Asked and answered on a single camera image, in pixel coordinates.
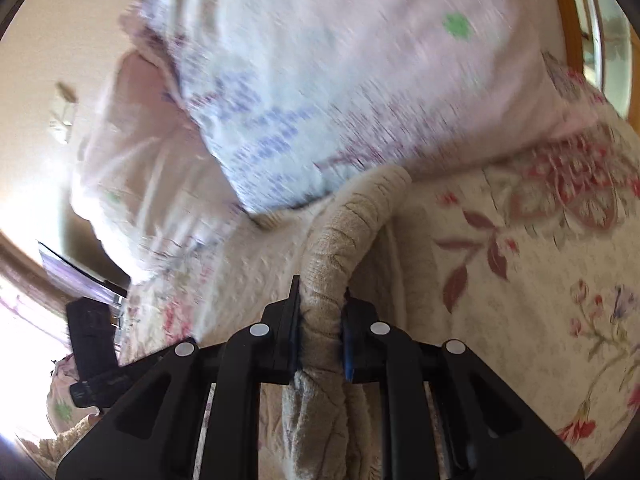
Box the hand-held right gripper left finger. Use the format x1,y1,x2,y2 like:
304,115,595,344
56,275,302,480

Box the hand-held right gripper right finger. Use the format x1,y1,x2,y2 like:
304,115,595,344
341,287,585,480

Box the beige cable knit sweater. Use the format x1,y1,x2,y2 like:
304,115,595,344
20,165,415,480

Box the dark bedside furniture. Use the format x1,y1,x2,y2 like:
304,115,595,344
36,241,132,297

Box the pink floral pillow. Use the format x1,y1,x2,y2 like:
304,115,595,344
69,51,243,283

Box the floral bed sheet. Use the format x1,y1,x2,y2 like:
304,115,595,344
117,52,640,480

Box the pink tree print pillow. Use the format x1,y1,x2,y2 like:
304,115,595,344
120,0,603,217

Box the wooden headboard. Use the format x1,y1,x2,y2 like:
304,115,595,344
544,0,606,96

